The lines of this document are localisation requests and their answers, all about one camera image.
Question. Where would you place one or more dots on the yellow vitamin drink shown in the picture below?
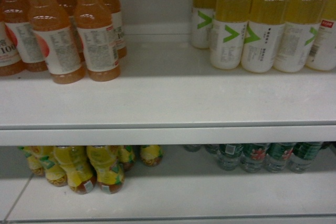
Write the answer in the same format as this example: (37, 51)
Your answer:
(303, 19)
(264, 31)
(322, 54)
(201, 22)
(228, 33)

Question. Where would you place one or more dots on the iced tea bottle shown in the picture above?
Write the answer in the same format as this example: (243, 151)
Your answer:
(110, 174)
(54, 174)
(151, 155)
(74, 161)

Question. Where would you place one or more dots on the orange juice bottle front right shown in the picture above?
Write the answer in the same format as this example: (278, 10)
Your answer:
(94, 25)

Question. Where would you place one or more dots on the iced tea bottle back right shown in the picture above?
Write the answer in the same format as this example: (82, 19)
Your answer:
(151, 155)

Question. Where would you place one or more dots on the orange juice bottle far left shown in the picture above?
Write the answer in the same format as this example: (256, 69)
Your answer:
(11, 62)

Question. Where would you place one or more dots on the orange juice bottle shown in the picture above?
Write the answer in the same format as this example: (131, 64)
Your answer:
(52, 29)
(11, 62)
(115, 8)
(94, 25)

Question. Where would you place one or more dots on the orange juice bottle front left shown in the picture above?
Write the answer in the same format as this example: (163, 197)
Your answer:
(52, 29)

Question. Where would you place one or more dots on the upper white shelf board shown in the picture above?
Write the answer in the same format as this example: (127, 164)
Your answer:
(168, 93)

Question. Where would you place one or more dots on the lower white shelf board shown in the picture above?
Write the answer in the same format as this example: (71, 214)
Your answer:
(184, 188)

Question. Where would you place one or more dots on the white shelf board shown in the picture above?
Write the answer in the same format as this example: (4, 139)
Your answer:
(168, 93)
(184, 188)

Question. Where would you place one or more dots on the orange juice bottle back right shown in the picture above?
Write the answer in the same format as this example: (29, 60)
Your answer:
(115, 8)

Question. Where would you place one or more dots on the iced tea bottle front left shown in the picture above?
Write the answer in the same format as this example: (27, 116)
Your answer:
(74, 161)

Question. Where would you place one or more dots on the yellow vitamin drink back left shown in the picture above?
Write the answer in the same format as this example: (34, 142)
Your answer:
(201, 22)

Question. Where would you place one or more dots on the iced tea bottle front right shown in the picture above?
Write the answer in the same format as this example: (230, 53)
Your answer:
(110, 174)

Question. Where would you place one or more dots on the yellow vitamin drink far right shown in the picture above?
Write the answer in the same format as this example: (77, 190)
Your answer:
(322, 54)

